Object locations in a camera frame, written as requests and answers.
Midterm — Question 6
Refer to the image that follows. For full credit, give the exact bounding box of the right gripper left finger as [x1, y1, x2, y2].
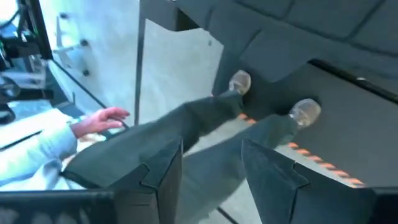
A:
[107, 138, 183, 224]

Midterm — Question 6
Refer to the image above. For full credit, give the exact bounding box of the white panel with bolts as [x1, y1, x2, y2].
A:
[40, 0, 139, 125]

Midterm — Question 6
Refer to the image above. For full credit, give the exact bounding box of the person's hand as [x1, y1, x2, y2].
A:
[70, 107, 131, 139]

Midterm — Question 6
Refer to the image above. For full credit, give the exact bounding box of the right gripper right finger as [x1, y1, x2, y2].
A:
[241, 139, 376, 224]

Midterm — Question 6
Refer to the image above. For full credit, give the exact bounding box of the black equipment stand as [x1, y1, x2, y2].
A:
[0, 0, 53, 125]

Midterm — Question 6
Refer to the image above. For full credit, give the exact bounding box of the person's forearm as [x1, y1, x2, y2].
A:
[0, 108, 78, 190]

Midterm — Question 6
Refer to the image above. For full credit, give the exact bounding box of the black floor mat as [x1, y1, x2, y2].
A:
[245, 60, 398, 189]

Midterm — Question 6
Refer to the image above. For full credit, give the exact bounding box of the orange black hazard tape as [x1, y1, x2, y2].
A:
[238, 113, 366, 187]

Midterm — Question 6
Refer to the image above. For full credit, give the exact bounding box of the black upright frame post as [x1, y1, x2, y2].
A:
[134, 0, 147, 125]

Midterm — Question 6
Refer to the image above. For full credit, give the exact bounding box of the person's shoe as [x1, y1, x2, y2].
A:
[228, 70, 252, 96]
[287, 98, 322, 130]

